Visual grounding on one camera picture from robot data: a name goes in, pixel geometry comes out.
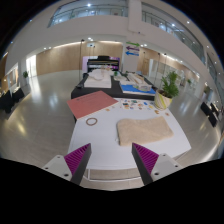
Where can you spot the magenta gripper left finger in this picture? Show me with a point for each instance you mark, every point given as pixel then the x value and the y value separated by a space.
pixel 77 161

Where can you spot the small potted plant left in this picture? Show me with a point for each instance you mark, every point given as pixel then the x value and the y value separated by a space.
pixel 26 76

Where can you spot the potted green plant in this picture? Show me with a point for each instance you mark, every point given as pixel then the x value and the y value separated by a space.
pixel 169 90

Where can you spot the black piano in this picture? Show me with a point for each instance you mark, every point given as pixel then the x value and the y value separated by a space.
pixel 103 61

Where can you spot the white architectural model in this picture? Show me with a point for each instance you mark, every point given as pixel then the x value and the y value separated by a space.
pixel 99 78

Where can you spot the red board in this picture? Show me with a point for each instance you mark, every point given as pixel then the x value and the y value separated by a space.
pixel 88 104

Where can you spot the beige towel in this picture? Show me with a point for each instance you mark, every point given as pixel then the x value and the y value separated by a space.
pixel 143 131

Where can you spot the black display table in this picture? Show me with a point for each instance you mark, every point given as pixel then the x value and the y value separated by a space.
pixel 115 91

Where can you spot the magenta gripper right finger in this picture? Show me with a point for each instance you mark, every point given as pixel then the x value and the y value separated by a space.
pixel 145 160

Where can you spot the scattered small cards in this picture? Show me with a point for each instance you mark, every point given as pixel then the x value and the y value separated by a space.
pixel 142 107

